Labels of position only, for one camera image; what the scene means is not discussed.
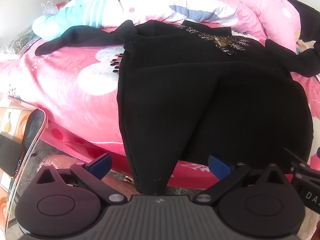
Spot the light blue striped garment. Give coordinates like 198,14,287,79
32,0,131,41

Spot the pink and white printed quilt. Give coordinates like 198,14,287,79
100,0,302,53

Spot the pink floral blanket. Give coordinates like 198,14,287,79
0,25,320,188

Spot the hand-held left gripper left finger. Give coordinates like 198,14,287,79
36,153,127,204

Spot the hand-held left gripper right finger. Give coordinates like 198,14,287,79
194,154,293,203

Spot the dark board with shiny edge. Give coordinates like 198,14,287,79
4,108,49,233

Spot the black embroidered sweater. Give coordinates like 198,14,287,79
35,20,320,196

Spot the clear plastic bag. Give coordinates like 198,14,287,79
40,1,60,14

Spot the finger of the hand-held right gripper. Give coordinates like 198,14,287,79
283,148,320,180

